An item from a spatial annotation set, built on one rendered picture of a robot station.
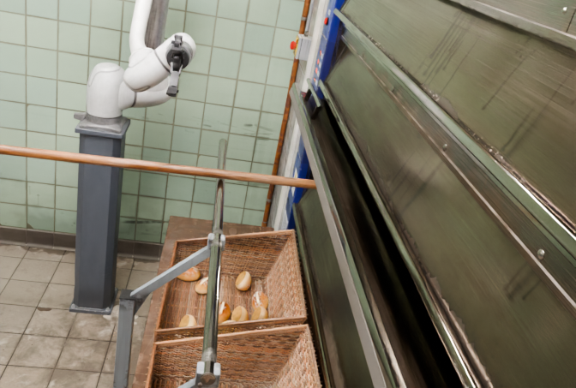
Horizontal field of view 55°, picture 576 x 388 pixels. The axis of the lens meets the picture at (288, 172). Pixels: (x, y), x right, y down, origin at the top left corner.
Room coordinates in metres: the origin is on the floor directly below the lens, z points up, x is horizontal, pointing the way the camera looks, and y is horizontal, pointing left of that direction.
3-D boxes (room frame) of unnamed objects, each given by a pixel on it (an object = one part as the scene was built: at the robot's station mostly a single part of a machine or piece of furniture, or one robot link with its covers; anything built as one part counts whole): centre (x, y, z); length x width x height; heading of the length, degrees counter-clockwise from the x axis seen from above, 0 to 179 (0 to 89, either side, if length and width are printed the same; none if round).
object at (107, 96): (2.33, 0.85, 1.17); 0.18 x 0.16 x 0.22; 135
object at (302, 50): (2.63, 0.05, 1.46); 0.10 x 0.07 x 0.10; 9
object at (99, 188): (2.33, 0.86, 0.50); 0.21 x 0.21 x 1.00; 10
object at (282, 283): (1.68, 0.12, 0.72); 0.56 x 0.49 x 0.28; 8
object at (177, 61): (1.82, 0.44, 1.49); 0.09 x 0.07 x 0.08; 10
